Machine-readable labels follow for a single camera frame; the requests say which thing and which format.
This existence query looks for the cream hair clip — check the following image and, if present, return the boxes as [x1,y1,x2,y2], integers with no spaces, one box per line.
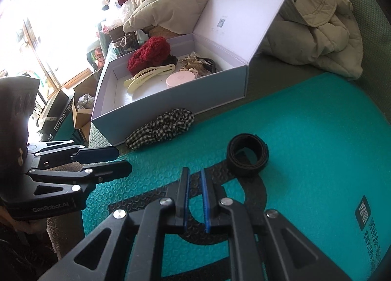
[124,64,176,96]

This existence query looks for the gold floral hair accessory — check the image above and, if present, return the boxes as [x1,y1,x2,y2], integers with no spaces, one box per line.
[179,52,208,78]

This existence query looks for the black hair band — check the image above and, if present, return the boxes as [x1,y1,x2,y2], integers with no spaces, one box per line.
[227,133,270,177]

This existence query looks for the black white checkered scrunchie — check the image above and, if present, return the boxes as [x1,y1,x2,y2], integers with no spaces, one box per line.
[125,109,195,151]

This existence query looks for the open cardboard box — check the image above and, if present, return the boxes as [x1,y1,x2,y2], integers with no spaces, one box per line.
[72,85,98,138]

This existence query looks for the beige hooded coat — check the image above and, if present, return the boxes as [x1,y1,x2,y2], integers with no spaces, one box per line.
[261,0,364,80]

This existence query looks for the lavender gift box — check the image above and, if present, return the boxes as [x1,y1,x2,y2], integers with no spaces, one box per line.
[91,0,306,147]

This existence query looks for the pink round compact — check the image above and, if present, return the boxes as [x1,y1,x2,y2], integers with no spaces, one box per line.
[166,72,196,87]

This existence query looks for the red fluffy scrunchie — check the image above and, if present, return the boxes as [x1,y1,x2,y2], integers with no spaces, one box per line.
[127,36,171,76]

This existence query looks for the black claw hair clip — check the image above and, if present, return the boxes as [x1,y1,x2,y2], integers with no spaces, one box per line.
[198,58,217,74]

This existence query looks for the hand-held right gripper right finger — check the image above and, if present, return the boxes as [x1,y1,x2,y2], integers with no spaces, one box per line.
[200,168,352,281]

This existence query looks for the white plastic bag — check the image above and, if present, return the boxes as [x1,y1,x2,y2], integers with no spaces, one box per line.
[104,0,135,34]

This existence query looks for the brown fleece blanket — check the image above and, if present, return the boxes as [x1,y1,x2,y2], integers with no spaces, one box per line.
[46,217,83,259]

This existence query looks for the teal bubble mailer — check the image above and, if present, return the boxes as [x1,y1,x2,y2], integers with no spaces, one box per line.
[81,72,391,281]

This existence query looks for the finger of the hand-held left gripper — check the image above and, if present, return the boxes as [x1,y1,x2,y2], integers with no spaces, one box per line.
[27,140,119,165]
[27,160,132,208]

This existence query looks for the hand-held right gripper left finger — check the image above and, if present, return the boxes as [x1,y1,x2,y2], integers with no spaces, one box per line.
[38,167,191,281]

